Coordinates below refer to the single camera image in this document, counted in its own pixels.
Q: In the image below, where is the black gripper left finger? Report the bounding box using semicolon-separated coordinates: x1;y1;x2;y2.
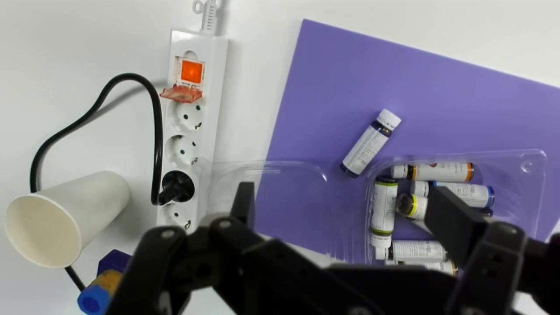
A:
107;181;330;315

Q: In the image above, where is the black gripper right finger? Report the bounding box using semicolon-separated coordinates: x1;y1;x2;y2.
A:
424;186;560;315

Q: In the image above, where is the clear plastic tray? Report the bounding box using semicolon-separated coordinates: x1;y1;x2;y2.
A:
200;158;333;259

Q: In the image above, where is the clear plastic container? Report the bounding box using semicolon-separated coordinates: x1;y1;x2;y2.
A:
365;147;550;280

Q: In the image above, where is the white labelled tube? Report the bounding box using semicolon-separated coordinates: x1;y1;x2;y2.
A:
370;177;401;237
391;240;450;263
370;233;394;263

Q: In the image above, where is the small blue orange bottle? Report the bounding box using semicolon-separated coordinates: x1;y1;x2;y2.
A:
76;249;135;315

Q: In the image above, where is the white tube with yellow band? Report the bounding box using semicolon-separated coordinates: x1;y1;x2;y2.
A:
396;193;433;223

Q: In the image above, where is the white tube with orange label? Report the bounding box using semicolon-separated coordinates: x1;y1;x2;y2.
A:
391;161;478;184

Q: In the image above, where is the white power strip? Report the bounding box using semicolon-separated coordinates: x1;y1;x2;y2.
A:
156;27;232;237

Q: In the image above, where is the white paper cup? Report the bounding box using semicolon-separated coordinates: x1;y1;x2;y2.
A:
4;170;134;272

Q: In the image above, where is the white tube with dark cap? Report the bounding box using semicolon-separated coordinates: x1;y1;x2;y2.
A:
340;107;405;179

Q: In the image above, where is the red translucent plastic piece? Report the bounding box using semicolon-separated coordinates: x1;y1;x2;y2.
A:
160;84;205;105

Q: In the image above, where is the purple mat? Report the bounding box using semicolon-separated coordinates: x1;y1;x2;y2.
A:
254;18;560;259

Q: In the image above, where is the black plug with cable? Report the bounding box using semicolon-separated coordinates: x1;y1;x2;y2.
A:
29;72;197;294

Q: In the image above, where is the white power strip cable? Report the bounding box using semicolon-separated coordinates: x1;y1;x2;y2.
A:
191;0;232;37

